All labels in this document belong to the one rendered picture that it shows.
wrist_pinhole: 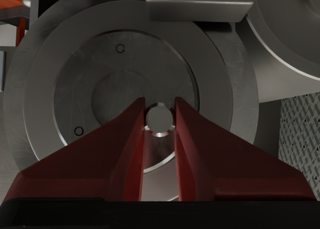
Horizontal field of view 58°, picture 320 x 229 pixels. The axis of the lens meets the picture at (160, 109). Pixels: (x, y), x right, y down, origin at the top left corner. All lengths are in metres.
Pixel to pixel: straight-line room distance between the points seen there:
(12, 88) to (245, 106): 0.13
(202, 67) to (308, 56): 0.06
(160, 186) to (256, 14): 0.11
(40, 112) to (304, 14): 0.16
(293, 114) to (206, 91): 0.25
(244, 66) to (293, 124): 0.23
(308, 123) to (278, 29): 0.19
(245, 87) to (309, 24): 0.05
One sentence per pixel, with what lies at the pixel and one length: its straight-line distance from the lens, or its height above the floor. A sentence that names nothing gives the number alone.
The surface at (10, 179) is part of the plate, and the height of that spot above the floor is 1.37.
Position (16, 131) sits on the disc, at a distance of 0.19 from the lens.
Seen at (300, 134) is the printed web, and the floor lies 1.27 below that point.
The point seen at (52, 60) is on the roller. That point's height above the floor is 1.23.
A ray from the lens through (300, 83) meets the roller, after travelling 0.20.
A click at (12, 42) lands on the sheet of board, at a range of 4.67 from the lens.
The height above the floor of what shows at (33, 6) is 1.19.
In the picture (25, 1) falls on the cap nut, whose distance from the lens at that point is 0.57.
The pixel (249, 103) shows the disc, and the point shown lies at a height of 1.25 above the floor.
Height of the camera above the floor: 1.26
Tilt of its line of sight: 2 degrees down
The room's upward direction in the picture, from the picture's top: 178 degrees counter-clockwise
